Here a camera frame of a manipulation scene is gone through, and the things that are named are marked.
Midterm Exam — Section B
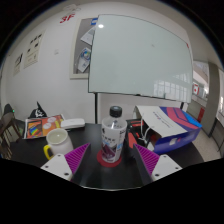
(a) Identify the colourful pinned leaflet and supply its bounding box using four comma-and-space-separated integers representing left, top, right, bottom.
77, 47, 92, 73

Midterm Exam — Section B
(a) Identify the red floor number sign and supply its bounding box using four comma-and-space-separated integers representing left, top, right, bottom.
59, 13, 76, 24

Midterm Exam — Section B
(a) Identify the blue and purple cardboard box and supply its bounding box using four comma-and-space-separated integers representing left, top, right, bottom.
134, 105, 203, 155

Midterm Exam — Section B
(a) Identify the red and white sign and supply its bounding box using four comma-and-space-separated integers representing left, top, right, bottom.
192, 83, 200, 96

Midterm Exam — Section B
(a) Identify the colourful orange book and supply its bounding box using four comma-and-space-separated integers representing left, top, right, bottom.
23, 114, 66, 140

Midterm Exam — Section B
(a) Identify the dark chair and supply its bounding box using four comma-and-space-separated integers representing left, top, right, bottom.
0, 103, 22, 158

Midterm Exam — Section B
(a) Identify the large white wall poster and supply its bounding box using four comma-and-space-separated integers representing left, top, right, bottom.
23, 30, 46, 69

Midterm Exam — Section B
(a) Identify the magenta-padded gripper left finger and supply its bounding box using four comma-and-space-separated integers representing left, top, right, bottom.
40, 142, 92, 185

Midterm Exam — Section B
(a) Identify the grey framed bulletin board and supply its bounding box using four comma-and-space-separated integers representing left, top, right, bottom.
69, 17, 99, 80

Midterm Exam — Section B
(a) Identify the white mug with yellow handle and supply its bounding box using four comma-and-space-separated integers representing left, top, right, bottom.
43, 128, 74, 161

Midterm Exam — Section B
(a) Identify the clear plastic water bottle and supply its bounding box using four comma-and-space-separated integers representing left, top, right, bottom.
100, 105, 128, 164

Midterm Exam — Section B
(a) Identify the white paper sheet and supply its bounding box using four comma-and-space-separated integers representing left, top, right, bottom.
80, 26, 97, 46

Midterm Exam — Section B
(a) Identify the large whiteboard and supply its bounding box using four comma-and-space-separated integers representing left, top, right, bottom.
88, 13, 194, 104

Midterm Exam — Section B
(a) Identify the black and red device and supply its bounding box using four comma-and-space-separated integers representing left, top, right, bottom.
124, 118, 148, 151

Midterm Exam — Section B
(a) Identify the small white wall poster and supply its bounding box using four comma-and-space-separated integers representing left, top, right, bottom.
13, 52, 24, 77

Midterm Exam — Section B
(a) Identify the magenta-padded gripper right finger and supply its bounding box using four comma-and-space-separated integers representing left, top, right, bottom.
133, 142, 184, 185

